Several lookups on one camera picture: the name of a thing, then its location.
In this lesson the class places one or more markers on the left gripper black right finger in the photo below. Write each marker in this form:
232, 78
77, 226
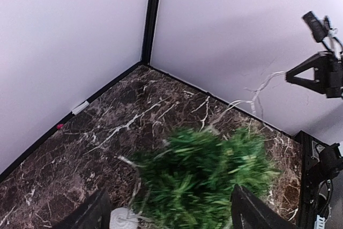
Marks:
247, 209

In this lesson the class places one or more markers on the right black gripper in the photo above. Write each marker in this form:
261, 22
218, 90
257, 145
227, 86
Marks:
332, 66

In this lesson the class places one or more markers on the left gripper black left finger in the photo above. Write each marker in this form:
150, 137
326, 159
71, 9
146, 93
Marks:
93, 213

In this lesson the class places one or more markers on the small green christmas tree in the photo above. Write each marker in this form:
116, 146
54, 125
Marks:
189, 182

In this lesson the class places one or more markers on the white textured tree pot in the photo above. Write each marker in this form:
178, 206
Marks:
123, 218

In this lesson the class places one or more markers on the small red object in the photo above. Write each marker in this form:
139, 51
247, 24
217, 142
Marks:
59, 126

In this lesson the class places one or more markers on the white tape strip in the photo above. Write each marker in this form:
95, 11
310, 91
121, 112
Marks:
80, 107

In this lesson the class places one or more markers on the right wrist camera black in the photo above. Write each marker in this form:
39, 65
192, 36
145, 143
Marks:
319, 28

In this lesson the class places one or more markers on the black front rail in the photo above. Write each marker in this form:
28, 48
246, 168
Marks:
318, 160

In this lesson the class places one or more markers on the right black frame post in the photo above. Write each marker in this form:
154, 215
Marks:
149, 31

